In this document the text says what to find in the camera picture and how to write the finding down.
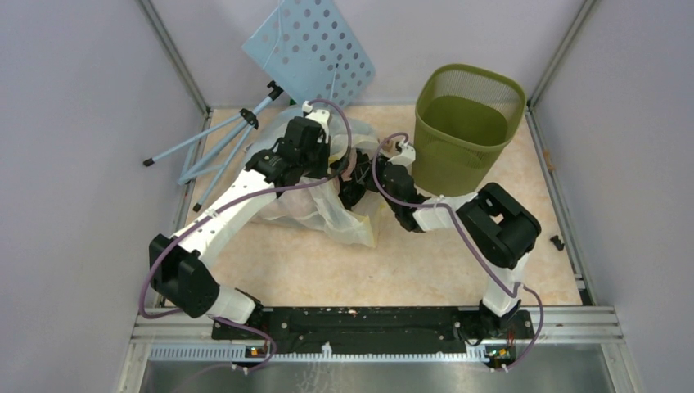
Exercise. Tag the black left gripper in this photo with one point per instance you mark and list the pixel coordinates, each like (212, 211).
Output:
(323, 145)

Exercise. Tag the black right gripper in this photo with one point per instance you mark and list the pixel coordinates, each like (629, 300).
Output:
(380, 165)

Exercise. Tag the black trash bag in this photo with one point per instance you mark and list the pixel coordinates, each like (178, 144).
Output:
(360, 181)

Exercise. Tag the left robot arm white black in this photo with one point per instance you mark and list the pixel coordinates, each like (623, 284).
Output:
(181, 263)

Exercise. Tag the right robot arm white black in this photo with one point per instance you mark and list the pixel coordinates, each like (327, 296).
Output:
(497, 228)

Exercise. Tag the translucent plastic bag with trash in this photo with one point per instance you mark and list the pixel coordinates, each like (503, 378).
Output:
(319, 208)

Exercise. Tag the green mesh trash bin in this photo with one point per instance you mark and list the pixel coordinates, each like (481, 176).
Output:
(465, 116)

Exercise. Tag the light blue tripod legs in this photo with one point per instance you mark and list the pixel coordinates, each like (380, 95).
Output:
(245, 121)

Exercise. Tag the light blue perforated stand plate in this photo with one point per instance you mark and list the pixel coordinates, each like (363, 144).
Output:
(309, 50)

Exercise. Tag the small black clip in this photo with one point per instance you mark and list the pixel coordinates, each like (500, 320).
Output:
(557, 242)

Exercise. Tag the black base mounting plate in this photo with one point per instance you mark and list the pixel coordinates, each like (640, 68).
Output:
(387, 330)

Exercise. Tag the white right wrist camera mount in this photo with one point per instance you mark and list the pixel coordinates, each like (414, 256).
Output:
(404, 154)

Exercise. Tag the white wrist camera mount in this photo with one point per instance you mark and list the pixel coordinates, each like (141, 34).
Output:
(318, 115)
(404, 154)

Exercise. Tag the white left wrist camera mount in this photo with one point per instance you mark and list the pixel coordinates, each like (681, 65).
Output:
(318, 115)

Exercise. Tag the aluminium corner post right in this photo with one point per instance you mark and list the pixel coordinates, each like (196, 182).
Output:
(576, 25)

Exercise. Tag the aluminium corner post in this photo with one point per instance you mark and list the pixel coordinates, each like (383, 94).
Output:
(576, 25)
(173, 54)

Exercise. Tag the aluminium corner post left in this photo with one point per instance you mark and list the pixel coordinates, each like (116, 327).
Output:
(173, 54)

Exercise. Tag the aluminium frame rail front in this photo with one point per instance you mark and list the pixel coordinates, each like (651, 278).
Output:
(178, 337)

